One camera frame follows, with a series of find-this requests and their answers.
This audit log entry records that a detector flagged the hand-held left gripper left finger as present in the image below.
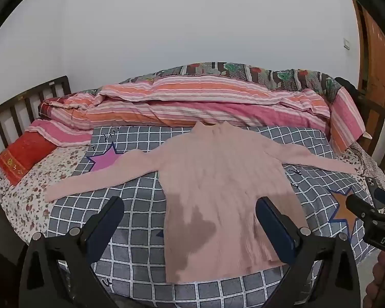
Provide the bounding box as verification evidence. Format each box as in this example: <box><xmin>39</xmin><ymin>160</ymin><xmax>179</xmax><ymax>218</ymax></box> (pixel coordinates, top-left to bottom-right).
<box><xmin>18</xmin><ymin>196</ymin><xmax>126</xmax><ymax>308</ymax></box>

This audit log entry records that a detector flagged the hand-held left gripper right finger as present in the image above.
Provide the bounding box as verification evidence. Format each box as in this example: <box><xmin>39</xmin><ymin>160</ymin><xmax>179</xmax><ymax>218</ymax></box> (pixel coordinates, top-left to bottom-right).
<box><xmin>256</xmin><ymin>196</ymin><xmax>361</xmax><ymax>308</ymax></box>

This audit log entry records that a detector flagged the pink knit sweater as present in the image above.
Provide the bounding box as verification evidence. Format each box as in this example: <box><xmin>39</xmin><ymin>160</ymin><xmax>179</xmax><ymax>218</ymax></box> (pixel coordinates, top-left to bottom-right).
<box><xmin>45</xmin><ymin>121</ymin><xmax>357</xmax><ymax>284</ymax></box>

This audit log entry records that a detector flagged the person's right hand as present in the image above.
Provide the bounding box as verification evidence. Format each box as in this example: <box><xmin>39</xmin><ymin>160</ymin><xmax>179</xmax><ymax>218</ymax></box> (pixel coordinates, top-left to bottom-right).
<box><xmin>365</xmin><ymin>253</ymin><xmax>385</xmax><ymax>308</ymax></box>

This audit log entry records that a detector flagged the grey checked star blanket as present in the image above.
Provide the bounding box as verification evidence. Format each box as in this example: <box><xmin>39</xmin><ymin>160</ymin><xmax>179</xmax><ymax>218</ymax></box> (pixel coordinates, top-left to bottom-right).
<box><xmin>46</xmin><ymin>125</ymin><xmax>377</xmax><ymax>308</ymax></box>

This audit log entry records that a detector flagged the floral bed sheet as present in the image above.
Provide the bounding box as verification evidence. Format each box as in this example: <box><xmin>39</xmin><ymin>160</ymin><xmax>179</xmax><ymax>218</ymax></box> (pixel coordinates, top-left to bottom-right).
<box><xmin>0</xmin><ymin>141</ymin><xmax>385</xmax><ymax>241</ymax></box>

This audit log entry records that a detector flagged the red pillow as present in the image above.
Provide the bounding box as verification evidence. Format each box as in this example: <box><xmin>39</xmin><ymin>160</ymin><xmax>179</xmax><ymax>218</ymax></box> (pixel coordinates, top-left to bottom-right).
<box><xmin>0</xmin><ymin>131</ymin><xmax>56</xmax><ymax>187</ymax></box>

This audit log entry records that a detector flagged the dark garment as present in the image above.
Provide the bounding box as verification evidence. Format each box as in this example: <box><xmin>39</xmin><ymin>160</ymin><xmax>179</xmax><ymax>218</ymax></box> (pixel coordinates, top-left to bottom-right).
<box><xmin>335</xmin><ymin>77</ymin><xmax>360</xmax><ymax>96</ymax></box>

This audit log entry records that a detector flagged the red plaid cloth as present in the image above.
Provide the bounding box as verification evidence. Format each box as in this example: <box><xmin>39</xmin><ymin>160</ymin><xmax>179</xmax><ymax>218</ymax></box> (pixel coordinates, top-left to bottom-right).
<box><xmin>40</xmin><ymin>97</ymin><xmax>72</xmax><ymax>111</ymax></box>

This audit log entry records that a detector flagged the dark wooden slatted headboard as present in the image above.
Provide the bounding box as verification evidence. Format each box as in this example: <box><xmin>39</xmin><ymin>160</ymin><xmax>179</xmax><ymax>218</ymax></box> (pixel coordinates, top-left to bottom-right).
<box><xmin>0</xmin><ymin>76</ymin><xmax>72</xmax><ymax>167</ymax></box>

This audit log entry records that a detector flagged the pink orange striped quilt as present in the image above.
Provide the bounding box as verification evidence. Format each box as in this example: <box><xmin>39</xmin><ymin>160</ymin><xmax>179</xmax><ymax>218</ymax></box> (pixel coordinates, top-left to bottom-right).
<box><xmin>26</xmin><ymin>72</ymin><xmax>366</xmax><ymax>155</ymax></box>

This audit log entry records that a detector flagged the brown wooden door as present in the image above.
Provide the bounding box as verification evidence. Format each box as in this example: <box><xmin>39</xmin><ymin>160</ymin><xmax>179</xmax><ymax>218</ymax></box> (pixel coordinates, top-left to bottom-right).
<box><xmin>351</xmin><ymin>0</ymin><xmax>385</xmax><ymax>106</ymax></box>

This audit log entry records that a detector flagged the floral patchwork quilt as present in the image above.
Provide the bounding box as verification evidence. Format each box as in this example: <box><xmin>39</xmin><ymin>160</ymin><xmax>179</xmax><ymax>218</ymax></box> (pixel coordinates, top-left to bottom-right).
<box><xmin>119</xmin><ymin>61</ymin><xmax>344</xmax><ymax>103</ymax></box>

